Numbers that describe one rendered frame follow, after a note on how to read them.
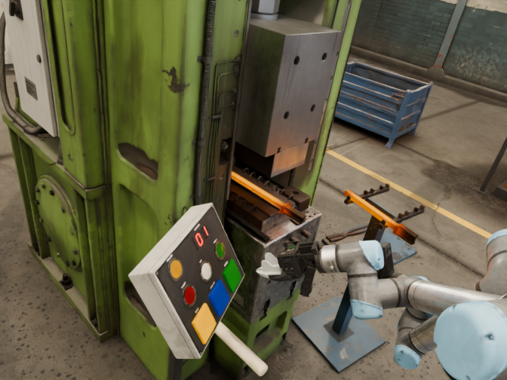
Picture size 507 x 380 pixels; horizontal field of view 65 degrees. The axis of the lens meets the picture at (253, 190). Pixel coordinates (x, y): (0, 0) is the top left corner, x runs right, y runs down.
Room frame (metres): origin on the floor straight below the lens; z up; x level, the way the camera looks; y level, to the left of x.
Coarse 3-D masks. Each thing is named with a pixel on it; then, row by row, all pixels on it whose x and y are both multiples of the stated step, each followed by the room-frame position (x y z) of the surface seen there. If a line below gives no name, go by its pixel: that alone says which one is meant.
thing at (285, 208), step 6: (234, 174) 1.53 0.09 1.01; (240, 180) 1.49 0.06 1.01; (246, 180) 1.49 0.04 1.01; (252, 186) 1.45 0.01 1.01; (258, 192) 1.42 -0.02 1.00; (264, 192) 1.42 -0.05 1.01; (270, 198) 1.38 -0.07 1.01; (276, 198) 1.39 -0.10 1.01; (276, 204) 1.35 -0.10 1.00; (282, 204) 1.35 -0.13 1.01; (288, 204) 1.34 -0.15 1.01; (282, 210) 1.32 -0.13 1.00; (288, 210) 1.31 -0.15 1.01; (294, 210) 1.31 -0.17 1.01; (294, 216) 1.30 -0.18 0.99; (300, 216) 1.28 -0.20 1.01; (300, 222) 1.27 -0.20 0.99
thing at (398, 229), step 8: (352, 192) 1.65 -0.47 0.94; (352, 200) 1.61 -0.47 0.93; (360, 200) 1.59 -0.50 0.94; (368, 208) 1.54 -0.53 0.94; (376, 216) 1.49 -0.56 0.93; (384, 216) 1.48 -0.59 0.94; (392, 224) 1.43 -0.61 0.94; (400, 224) 1.43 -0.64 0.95; (400, 232) 1.40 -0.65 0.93; (408, 232) 1.37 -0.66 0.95; (408, 240) 1.37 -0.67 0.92
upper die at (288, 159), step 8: (240, 144) 1.35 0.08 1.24; (304, 144) 1.38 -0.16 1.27; (240, 152) 1.35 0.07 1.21; (248, 152) 1.32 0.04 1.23; (256, 152) 1.30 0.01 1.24; (280, 152) 1.27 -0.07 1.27; (288, 152) 1.31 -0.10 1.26; (296, 152) 1.35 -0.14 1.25; (304, 152) 1.39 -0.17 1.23; (248, 160) 1.32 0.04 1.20; (256, 160) 1.30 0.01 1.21; (264, 160) 1.27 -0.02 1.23; (272, 160) 1.25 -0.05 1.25; (280, 160) 1.28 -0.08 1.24; (288, 160) 1.32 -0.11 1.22; (296, 160) 1.35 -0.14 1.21; (304, 160) 1.40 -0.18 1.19; (256, 168) 1.29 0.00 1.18; (264, 168) 1.27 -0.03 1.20; (272, 168) 1.25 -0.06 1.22; (280, 168) 1.28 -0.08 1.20; (288, 168) 1.33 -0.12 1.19
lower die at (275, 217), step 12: (252, 180) 1.53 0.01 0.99; (240, 192) 1.42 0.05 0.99; (252, 192) 1.42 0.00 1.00; (276, 192) 1.46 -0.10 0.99; (228, 204) 1.37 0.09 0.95; (240, 204) 1.34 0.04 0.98; (252, 204) 1.35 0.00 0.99; (264, 204) 1.35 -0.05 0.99; (252, 216) 1.28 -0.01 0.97; (264, 216) 1.28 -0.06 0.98; (276, 216) 1.31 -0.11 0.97; (288, 216) 1.38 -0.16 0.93; (264, 228) 1.26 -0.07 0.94
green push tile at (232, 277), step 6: (228, 264) 0.92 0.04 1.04; (234, 264) 0.93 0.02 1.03; (228, 270) 0.89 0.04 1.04; (234, 270) 0.92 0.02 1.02; (228, 276) 0.88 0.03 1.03; (234, 276) 0.90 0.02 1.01; (240, 276) 0.93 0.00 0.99; (228, 282) 0.87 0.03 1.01; (234, 282) 0.89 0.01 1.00; (234, 288) 0.87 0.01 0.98
